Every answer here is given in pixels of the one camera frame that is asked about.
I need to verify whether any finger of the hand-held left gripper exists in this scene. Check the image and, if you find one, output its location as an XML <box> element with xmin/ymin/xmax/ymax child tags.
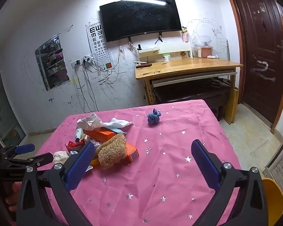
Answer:
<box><xmin>0</xmin><ymin>144</ymin><xmax>36</xmax><ymax>162</ymax></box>
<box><xmin>5</xmin><ymin>152</ymin><xmax>54</xmax><ymax>170</ymax></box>

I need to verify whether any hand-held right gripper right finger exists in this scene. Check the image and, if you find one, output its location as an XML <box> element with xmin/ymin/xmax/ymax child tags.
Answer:
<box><xmin>191</xmin><ymin>140</ymin><xmax>269</xmax><ymax>226</ymax></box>

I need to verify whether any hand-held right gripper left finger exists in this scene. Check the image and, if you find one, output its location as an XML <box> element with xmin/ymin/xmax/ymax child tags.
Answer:
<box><xmin>16</xmin><ymin>142</ymin><xmax>96</xmax><ymax>226</ymax></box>

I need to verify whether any white paper ball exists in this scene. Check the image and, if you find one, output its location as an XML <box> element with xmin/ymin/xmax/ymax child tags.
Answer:
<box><xmin>53</xmin><ymin>150</ymin><xmax>69</xmax><ymax>165</ymax></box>

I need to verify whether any red snack wrapper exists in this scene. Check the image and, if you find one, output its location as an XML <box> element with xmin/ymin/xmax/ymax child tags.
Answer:
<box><xmin>65</xmin><ymin>139</ymin><xmax>85</xmax><ymax>154</ymax></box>

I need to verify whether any small orange box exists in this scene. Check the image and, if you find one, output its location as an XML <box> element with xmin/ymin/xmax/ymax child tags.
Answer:
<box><xmin>125</xmin><ymin>142</ymin><xmax>139</xmax><ymax>162</ymax></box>

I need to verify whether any white tissue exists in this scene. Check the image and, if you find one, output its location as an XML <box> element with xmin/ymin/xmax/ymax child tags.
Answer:
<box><xmin>101</xmin><ymin>118</ymin><xmax>134</xmax><ymax>129</ymax></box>

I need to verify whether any yellow plastic bucket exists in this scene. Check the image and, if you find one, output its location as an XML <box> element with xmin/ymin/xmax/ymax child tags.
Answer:
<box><xmin>262</xmin><ymin>178</ymin><xmax>283</xmax><ymax>226</ymax></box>

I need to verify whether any person's left hand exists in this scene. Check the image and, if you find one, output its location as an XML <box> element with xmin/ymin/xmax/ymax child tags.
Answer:
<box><xmin>3</xmin><ymin>181</ymin><xmax>23</xmax><ymax>213</ymax></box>

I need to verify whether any glass sliding door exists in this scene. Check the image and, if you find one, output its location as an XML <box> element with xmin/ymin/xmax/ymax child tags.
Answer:
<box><xmin>0</xmin><ymin>54</ymin><xmax>27</xmax><ymax>147</ymax></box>

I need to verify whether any printed plastic wrapper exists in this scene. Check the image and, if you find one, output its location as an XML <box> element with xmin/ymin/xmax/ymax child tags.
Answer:
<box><xmin>84</xmin><ymin>134</ymin><xmax>105</xmax><ymax>150</ymax></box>

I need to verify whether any white tube black cap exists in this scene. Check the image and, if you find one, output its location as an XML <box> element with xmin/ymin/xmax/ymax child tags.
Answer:
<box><xmin>75</xmin><ymin>125</ymin><xmax>83</xmax><ymax>143</ymax></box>

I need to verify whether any tan loofah sponge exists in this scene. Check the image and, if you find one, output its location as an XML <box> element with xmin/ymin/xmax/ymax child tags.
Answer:
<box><xmin>98</xmin><ymin>133</ymin><xmax>127</xmax><ymax>169</ymax></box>

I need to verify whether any large orange box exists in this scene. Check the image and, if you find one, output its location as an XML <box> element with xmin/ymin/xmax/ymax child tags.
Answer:
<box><xmin>83</xmin><ymin>127</ymin><xmax>116</xmax><ymax>142</ymax></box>

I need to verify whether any white plastic wrapper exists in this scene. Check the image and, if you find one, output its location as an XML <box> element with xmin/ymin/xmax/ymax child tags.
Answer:
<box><xmin>77</xmin><ymin>112</ymin><xmax>103</xmax><ymax>131</ymax></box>

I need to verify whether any pink star tablecloth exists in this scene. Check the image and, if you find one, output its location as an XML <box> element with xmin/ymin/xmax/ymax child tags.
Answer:
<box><xmin>33</xmin><ymin>99</ymin><xmax>241</xmax><ymax>226</ymax></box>

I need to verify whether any blue face mask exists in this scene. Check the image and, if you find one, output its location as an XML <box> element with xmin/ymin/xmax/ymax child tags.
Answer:
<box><xmin>106</xmin><ymin>127</ymin><xmax>128</xmax><ymax>135</ymax></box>

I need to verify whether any blue crocheted ball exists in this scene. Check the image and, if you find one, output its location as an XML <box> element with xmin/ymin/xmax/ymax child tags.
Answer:
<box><xmin>147</xmin><ymin>108</ymin><xmax>162</xmax><ymax>126</ymax></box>

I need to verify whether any dark leather bench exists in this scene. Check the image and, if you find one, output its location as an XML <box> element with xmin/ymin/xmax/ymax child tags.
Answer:
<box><xmin>153</xmin><ymin>78</ymin><xmax>230</xmax><ymax>120</ymax></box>

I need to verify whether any white louvered door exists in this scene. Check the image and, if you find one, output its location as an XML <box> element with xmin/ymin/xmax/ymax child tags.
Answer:
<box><xmin>265</xmin><ymin>144</ymin><xmax>283</xmax><ymax>195</ymax></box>

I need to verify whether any wooden desk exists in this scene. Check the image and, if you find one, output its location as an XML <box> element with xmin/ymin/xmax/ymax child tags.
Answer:
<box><xmin>135</xmin><ymin>58</ymin><xmax>244</xmax><ymax>125</ymax></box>

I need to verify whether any clear plastic container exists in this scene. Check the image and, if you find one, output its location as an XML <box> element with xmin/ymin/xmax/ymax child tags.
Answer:
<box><xmin>191</xmin><ymin>36</ymin><xmax>214</xmax><ymax>58</ymax></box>

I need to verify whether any dark flat tool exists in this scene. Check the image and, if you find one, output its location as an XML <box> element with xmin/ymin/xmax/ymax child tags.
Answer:
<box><xmin>134</xmin><ymin>62</ymin><xmax>153</xmax><ymax>69</ymax></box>

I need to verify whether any white desk shelf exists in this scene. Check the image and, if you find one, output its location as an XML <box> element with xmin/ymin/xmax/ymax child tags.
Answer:
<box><xmin>137</xmin><ymin>42</ymin><xmax>191</xmax><ymax>63</ymax></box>

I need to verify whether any dark brown door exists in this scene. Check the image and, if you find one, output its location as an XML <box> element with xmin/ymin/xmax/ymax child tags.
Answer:
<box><xmin>223</xmin><ymin>0</ymin><xmax>283</xmax><ymax>133</ymax></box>

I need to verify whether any eye chart poster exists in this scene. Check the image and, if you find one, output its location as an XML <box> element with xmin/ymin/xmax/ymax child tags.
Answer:
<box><xmin>85</xmin><ymin>21</ymin><xmax>114</xmax><ymax>70</ymax></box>

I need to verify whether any black hanging cable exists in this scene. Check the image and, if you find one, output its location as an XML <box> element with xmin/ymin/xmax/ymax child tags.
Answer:
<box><xmin>74</xmin><ymin>63</ymin><xmax>96</xmax><ymax>114</ymax></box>

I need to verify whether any dark shelf wall poster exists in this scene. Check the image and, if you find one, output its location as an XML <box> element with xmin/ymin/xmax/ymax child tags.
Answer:
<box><xmin>35</xmin><ymin>35</ymin><xmax>70</xmax><ymax>91</ymax></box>

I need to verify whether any white cable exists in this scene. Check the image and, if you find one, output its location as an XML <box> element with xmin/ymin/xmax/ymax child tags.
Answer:
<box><xmin>93</xmin><ymin>45</ymin><xmax>135</xmax><ymax>74</ymax></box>

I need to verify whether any black wall television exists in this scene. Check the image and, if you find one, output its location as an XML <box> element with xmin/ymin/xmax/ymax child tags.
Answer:
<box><xmin>99</xmin><ymin>0</ymin><xmax>182</xmax><ymax>43</ymax></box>

